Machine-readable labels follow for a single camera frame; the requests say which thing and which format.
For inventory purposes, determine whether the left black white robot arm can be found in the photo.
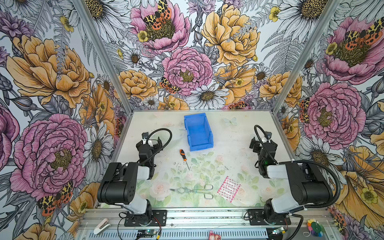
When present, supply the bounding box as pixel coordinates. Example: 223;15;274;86
97;133;163;227

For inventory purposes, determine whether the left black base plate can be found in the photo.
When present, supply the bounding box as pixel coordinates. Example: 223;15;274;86
124;210;168;227

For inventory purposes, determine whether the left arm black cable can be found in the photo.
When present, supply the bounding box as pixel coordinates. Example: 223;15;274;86
140;128;173;166

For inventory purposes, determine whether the blue plastic storage bin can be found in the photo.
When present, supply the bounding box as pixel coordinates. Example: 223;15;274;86
184;113;214;152

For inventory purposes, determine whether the small pink red object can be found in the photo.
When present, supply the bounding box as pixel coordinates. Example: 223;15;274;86
209;231;222;240

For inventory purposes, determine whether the green circuit board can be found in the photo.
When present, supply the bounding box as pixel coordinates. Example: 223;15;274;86
136;230;162;240

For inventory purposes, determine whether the pink patterned blister sheet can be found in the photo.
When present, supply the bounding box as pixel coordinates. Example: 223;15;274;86
217;176;241;203

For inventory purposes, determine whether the orange black handled screwdriver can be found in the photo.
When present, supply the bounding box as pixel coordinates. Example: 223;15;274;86
180;149;191;171

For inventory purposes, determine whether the white clip object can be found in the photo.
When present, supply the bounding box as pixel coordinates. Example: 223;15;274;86
93;218;111;235

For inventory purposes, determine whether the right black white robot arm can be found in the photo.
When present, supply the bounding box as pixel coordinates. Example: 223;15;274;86
248;134;341;225

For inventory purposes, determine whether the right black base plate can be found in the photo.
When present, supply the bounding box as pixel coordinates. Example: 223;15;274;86
245;209;292;226

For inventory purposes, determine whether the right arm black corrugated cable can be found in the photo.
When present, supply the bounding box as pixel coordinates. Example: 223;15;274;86
278;159;342;209

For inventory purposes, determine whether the colourful round toy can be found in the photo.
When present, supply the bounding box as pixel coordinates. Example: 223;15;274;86
307;219;325;237

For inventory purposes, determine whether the aluminium front rail frame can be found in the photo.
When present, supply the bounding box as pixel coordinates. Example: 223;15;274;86
75;208;343;240

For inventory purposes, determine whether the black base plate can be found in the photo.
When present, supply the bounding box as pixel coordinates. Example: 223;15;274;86
124;210;168;227
245;209;292;226

